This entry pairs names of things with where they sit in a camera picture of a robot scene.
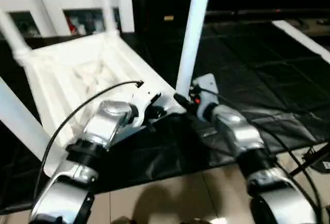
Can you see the red bottle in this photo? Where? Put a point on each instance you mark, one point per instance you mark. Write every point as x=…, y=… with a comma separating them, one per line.
x=71, y=27

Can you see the white plastic table top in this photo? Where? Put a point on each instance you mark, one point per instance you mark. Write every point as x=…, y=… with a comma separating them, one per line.
x=77, y=74

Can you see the black stand foot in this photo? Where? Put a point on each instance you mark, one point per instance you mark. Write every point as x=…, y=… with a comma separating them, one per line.
x=309, y=162

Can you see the white plastic table leg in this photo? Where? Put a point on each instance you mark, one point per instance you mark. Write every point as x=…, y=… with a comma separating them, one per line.
x=13, y=36
x=106, y=5
x=193, y=33
x=18, y=121

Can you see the black work mat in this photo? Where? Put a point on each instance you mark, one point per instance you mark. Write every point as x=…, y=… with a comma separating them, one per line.
x=247, y=69

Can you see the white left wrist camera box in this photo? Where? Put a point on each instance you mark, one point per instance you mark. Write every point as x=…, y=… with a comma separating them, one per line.
x=147, y=99

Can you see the tan label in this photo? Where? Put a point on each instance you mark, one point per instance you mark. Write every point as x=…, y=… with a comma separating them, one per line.
x=168, y=17

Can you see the black power adapter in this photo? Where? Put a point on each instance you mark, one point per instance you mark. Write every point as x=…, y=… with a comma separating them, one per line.
x=322, y=165

